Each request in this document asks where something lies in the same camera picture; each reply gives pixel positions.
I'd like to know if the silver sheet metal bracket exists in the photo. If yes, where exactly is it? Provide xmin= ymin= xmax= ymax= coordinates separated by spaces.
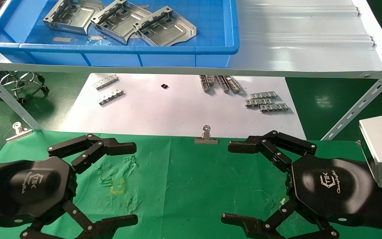
xmin=43 ymin=0 xmax=104 ymax=35
xmin=133 ymin=6 xmax=197 ymax=46
xmin=91 ymin=0 xmax=153 ymax=44

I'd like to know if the small toothed metal strip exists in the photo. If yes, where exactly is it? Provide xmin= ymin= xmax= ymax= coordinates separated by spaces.
xmin=260 ymin=104 xmax=289 ymax=113
xmin=97 ymin=89 xmax=125 ymax=106
xmin=251 ymin=92 xmax=278 ymax=99
xmin=245 ymin=98 xmax=274 ymax=108
xmin=93 ymin=75 xmax=119 ymax=90

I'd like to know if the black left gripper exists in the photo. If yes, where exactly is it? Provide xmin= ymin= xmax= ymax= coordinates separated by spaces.
xmin=0 ymin=133 xmax=139 ymax=239

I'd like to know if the green cloth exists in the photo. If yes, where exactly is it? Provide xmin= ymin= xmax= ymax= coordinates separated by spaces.
xmin=0 ymin=129 xmax=382 ymax=239

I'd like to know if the chrome stool base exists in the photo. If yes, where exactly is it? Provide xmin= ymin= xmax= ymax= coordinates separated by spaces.
xmin=0 ymin=71 xmax=49 ymax=103

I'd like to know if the white metal shelf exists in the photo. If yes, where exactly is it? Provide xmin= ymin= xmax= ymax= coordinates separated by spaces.
xmin=0 ymin=0 xmax=382 ymax=79

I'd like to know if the blue plastic bin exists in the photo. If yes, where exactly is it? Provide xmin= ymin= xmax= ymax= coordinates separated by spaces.
xmin=0 ymin=0 xmax=240 ymax=67

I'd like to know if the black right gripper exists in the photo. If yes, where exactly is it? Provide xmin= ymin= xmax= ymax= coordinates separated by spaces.
xmin=221 ymin=130 xmax=376 ymax=239

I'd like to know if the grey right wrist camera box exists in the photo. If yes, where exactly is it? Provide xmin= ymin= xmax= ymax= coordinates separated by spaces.
xmin=358 ymin=114 xmax=382 ymax=189

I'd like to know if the perforated grey shelf strut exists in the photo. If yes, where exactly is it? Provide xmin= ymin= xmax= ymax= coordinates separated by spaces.
xmin=0 ymin=65 xmax=43 ymax=130
xmin=322 ymin=60 xmax=382 ymax=140

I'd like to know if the silver binder clip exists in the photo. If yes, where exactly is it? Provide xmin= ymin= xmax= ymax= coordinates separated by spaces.
xmin=6 ymin=122 xmax=33 ymax=142
xmin=194 ymin=125 xmax=219 ymax=144

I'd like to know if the white paper sheet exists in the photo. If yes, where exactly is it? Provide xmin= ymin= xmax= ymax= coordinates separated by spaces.
xmin=60 ymin=74 xmax=307 ymax=140

